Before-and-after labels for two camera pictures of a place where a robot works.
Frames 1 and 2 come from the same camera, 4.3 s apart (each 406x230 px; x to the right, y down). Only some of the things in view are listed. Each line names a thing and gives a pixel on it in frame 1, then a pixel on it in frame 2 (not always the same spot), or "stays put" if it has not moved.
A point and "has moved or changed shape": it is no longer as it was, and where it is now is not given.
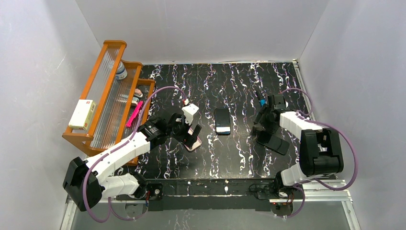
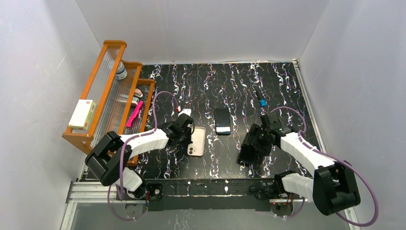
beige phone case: [196, 143] has moved or changed shape
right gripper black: [266, 127] to [250, 145]
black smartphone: [222, 120] stays put
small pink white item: [138, 93] stays put
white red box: [82, 114] stays put
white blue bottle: [121, 72] stays put
